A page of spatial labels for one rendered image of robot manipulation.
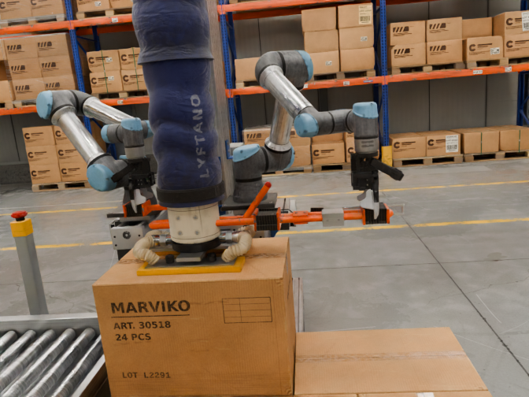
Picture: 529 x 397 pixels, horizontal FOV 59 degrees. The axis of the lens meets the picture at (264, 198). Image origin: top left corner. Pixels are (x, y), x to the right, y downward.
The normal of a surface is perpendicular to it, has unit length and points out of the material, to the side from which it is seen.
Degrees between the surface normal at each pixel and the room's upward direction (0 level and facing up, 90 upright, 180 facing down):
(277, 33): 90
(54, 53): 87
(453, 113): 90
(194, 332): 90
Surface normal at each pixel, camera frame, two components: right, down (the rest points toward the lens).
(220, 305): -0.10, 0.22
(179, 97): 0.30, -0.05
